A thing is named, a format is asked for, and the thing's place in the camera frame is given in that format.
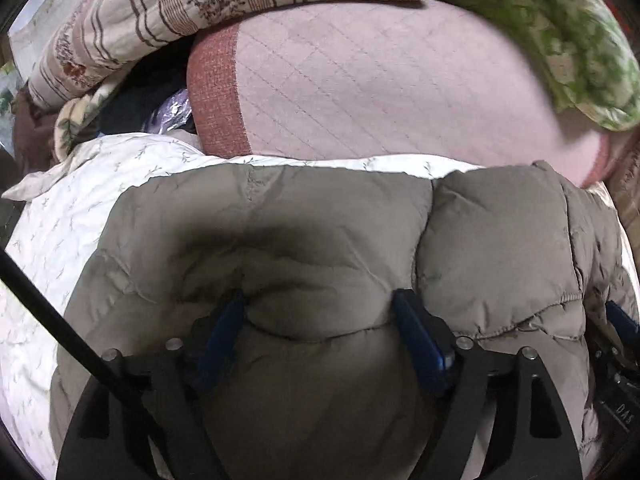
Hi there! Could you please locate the white patterned bed sheet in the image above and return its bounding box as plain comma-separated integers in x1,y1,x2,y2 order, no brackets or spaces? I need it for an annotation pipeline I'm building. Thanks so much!
0,131,639,480

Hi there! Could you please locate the brown cloth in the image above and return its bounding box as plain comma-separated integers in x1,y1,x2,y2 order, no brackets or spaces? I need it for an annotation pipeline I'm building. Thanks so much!
11,86,58,176

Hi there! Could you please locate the black cable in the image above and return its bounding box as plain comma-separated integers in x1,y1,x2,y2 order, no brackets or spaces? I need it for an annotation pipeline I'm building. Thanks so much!
0,249,151,441

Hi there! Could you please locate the green white patterned blanket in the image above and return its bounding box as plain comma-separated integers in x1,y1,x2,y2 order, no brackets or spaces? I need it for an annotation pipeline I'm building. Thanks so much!
445,0,639,131

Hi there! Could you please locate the floral cream cloth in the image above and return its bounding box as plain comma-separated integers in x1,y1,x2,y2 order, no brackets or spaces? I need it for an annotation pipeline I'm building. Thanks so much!
53,75,122,162

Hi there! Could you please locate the olive puffer jacket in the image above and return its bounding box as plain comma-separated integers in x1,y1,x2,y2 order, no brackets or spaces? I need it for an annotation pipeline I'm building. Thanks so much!
48,159,640,480

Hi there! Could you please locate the pink quilted mattress pad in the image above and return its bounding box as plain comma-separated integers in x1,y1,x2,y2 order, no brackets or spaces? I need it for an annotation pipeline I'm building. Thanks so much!
186,1,611,185

